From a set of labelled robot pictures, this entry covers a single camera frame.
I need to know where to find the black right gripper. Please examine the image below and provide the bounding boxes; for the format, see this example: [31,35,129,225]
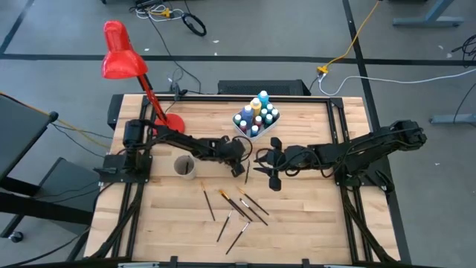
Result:
[253,135,318,192]

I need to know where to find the black paintbrush orange bristles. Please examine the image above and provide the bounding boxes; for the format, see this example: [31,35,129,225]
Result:
[214,188,245,218]
[235,185,271,217]
[199,180,216,223]

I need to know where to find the large blue paint bottle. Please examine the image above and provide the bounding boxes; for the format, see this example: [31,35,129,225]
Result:
[242,104,256,126]

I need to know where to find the black paintbrush silver ferrule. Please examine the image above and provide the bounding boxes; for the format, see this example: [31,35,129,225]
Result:
[216,209,234,243]
[239,197,269,227]
[224,221,251,256]

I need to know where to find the wide orange bristle paintbrush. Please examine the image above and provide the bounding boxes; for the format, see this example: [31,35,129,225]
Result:
[218,188,254,223]

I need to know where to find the white storage bin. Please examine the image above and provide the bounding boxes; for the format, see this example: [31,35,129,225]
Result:
[232,99,283,144]

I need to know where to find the white cup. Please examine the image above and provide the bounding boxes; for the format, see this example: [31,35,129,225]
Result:
[173,154,197,181]

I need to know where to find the black computer case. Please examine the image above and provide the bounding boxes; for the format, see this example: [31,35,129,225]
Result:
[216,78,312,97]

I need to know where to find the black table clamp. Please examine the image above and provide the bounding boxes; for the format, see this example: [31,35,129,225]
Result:
[170,82,189,101]

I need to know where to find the red desk lamp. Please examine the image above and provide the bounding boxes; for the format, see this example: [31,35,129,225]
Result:
[100,19,187,135]

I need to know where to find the grey desk leg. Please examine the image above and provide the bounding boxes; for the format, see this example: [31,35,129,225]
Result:
[428,112,476,126]
[392,0,466,28]

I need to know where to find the black side cart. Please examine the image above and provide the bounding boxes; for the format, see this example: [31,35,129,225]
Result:
[0,92,101,239]

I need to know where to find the black floor cable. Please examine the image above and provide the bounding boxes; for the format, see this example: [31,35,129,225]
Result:
[147,16,204,95]

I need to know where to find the yellow hanging cord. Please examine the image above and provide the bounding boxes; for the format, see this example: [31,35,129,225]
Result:
[316,0,382,75]
[0,91,111,150]

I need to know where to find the black coiled cable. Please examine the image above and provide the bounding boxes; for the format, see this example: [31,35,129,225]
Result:
[181,12,208,38]

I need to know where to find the white cable bundle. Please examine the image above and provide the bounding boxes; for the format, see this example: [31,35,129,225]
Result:
[134,2,184,22]

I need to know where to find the grey floor cable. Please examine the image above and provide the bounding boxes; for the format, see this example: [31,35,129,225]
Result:
[318,68,476,98]

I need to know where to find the black cable bundle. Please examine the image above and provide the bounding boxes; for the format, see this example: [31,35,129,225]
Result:
[451,33,476,63]

